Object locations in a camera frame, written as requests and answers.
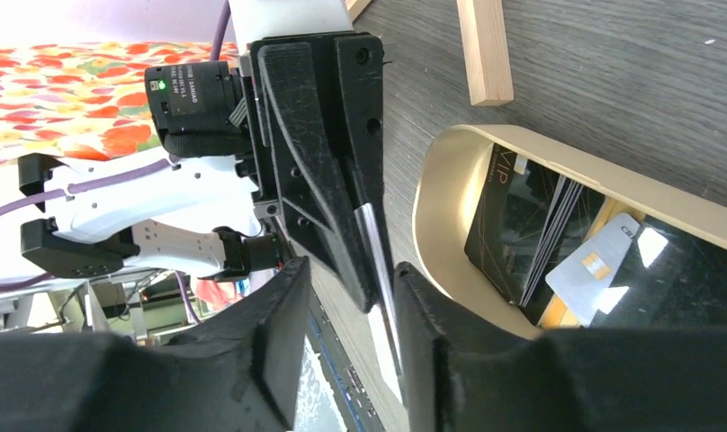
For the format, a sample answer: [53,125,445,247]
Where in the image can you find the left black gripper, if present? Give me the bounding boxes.
[249,32,393,313]

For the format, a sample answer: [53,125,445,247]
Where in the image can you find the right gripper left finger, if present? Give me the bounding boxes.
[0,257,311,431]

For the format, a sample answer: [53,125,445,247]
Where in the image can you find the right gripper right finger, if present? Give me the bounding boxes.
[394,262,727,431]

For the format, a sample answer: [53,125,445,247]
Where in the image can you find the striped credit card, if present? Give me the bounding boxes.
[355,202,402,375]

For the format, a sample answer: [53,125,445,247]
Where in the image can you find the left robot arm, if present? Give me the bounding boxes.
[19,31,393,312]

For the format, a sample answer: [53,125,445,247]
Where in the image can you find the grey chip credit card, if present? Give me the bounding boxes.
[545,212,640,326]

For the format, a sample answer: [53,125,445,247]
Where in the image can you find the black VIP card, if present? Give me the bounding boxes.
[464,145,606,324]

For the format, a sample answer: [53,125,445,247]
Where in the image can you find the wooden clothes rack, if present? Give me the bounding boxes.
[346,1,515,107]

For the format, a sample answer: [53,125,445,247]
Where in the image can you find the floral orange cloth bag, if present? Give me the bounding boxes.
[0,41,211,166]

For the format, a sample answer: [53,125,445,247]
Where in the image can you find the oval wooden tray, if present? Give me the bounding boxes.
[412,124,727,339]

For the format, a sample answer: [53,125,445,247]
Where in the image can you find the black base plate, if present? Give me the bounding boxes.
[294,292,385,432]

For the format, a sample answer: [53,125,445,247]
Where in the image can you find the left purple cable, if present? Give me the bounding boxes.
[0,0,234,326]

